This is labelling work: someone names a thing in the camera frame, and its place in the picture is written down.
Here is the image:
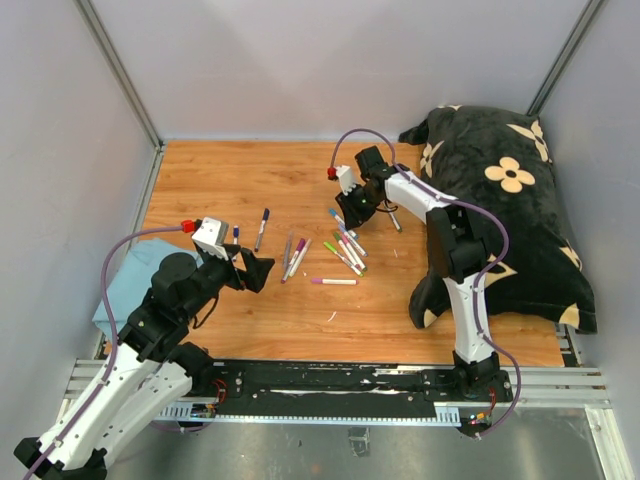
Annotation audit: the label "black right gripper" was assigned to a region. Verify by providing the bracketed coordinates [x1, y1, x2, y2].
[335, 183, 382, 231]

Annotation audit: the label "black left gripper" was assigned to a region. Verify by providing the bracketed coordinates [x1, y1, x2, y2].
[181, 242, 274, 320]

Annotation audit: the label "lavender cap marker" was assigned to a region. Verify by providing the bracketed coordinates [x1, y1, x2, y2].
[338, 224, 368, 257]

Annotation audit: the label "dark green cap marker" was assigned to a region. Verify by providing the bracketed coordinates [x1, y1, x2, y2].
[389, 212, 403, 232]

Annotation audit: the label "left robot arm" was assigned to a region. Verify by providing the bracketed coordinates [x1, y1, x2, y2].
[14, 245, 275, 479]

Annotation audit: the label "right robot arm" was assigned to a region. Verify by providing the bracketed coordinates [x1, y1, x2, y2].
[327, 147, 519, 401]

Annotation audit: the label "light green cap marker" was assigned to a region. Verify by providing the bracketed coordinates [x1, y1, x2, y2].
[323, 241, 363, 277]

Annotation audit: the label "beige cap marker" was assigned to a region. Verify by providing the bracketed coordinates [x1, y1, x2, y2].
[289, 238, 312, 278]

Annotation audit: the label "navy cap marker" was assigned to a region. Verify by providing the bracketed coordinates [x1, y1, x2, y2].
[254, 208, 270, 252]

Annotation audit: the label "pink cap lying marker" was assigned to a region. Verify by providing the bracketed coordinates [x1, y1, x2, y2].
[311, 278, 359, 286]

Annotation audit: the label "light blue cloth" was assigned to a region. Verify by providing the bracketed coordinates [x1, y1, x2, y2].
[107, 238, 201, 332]

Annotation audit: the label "black floral pillow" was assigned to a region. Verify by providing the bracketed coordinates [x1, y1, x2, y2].
[398, 105, 598, 334]

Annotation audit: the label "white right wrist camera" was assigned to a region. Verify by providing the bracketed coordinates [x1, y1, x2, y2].
[327, 165, 359, 196]

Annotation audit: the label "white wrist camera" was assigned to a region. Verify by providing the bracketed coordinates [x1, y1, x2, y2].
[192, 217, 229, 261]
[327, 165, 359, 196]

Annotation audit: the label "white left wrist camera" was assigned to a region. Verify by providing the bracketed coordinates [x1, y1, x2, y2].
[192, 217, 229, 261]

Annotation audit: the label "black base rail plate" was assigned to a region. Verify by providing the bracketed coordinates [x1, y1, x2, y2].
[187, 360, 514, 420]

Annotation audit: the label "aluminium frame rails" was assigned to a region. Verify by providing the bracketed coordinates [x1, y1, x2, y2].
[54, 361, 635, 479]

